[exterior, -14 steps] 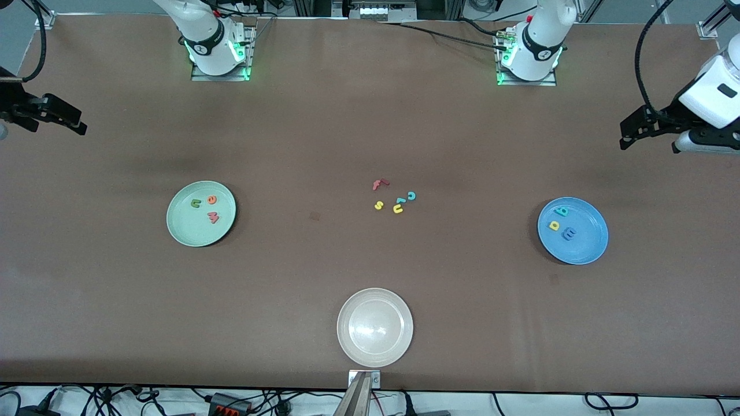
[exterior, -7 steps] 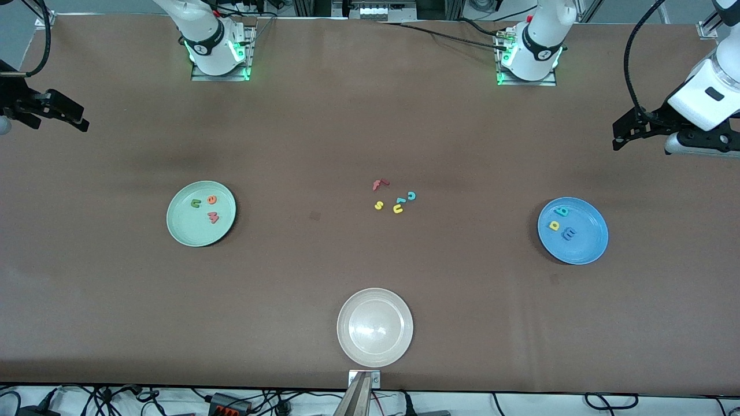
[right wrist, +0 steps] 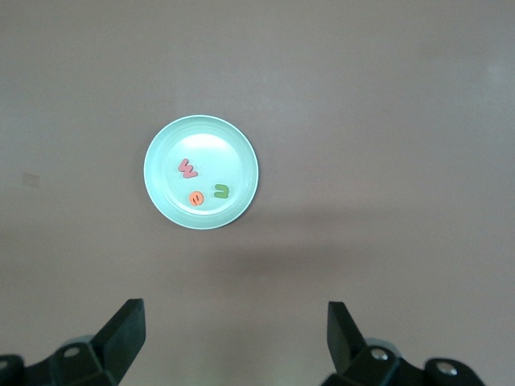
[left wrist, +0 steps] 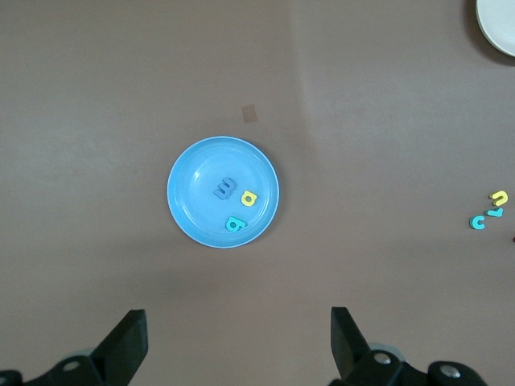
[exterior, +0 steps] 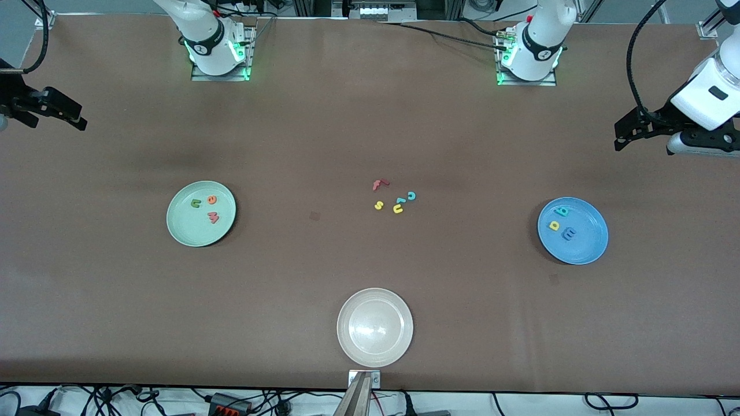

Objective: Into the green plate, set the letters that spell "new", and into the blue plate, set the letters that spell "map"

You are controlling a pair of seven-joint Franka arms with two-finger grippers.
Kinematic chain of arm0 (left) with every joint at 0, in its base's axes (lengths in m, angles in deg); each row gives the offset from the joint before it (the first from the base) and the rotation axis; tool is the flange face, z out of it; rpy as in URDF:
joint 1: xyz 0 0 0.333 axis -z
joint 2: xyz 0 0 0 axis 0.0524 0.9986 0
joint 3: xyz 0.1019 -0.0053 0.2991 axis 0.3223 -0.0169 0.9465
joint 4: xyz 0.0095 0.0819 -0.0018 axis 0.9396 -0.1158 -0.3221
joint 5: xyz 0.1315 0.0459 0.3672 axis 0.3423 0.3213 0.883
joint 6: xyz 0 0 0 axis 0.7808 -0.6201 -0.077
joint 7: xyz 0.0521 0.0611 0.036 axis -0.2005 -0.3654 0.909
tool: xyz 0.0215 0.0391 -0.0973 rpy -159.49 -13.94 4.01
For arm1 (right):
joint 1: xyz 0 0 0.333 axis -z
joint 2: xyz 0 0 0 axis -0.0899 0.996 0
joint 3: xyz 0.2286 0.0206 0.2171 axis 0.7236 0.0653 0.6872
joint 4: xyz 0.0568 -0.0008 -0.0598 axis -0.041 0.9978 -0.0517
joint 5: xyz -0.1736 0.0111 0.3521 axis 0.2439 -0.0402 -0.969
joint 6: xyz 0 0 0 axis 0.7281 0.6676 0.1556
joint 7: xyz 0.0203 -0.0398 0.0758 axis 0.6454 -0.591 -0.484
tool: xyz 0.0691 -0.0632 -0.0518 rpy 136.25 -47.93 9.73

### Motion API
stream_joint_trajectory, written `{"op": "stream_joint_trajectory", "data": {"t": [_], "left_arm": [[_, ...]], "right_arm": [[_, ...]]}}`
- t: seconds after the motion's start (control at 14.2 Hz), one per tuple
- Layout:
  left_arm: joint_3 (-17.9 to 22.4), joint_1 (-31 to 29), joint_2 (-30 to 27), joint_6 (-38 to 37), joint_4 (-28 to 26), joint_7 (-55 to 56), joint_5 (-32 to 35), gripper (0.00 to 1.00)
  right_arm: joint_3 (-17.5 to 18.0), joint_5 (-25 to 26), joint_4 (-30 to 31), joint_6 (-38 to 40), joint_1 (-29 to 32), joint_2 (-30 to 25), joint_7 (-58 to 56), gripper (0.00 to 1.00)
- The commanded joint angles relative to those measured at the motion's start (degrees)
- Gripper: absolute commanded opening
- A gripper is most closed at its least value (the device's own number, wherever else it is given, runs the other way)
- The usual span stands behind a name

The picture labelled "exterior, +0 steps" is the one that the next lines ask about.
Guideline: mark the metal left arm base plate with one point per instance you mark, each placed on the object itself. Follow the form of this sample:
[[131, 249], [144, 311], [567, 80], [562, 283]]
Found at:
[[526, 83]]

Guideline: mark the green plate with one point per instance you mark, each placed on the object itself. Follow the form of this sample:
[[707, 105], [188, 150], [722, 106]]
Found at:
[[185, 228]]

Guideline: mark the grey rack equipment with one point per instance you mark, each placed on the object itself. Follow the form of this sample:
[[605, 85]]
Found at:
[[376, 10]]

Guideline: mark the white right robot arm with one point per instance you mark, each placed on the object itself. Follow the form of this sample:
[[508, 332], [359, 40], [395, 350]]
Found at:
[[205, 40]]

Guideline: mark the red foam letter w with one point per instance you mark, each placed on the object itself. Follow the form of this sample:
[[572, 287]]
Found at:
[[214, 217]]

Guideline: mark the white plate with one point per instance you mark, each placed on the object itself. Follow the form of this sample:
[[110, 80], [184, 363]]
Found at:
[[374, 327]]

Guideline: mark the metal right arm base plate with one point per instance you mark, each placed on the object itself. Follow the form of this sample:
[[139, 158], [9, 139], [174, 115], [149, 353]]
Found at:
[[222, 77]]

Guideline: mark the aluminium frame post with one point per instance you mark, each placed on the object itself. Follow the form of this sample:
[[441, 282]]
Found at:
[[708, 29], [43, 20]]

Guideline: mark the black red power strip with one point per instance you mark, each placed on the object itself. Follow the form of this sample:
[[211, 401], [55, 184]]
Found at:
[[228, 404]]

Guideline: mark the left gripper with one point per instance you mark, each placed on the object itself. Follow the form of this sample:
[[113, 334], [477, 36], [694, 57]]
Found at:
[[662, 116]]

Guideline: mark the blue foam letter m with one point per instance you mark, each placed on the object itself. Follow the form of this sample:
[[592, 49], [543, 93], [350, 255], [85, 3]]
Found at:
[[570, 234]]

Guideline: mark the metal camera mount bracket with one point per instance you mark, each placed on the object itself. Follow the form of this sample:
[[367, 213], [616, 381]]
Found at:
[[355, 398]]

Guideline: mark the teal foam letter b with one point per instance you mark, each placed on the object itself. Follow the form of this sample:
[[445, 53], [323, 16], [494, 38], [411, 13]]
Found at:
[[562, 214]]

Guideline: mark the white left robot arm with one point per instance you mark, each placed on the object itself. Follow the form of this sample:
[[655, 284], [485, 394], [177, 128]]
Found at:
[[540, 46]]

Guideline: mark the blue plate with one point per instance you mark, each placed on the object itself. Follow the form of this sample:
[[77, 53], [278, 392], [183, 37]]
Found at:
[[584, 248]]

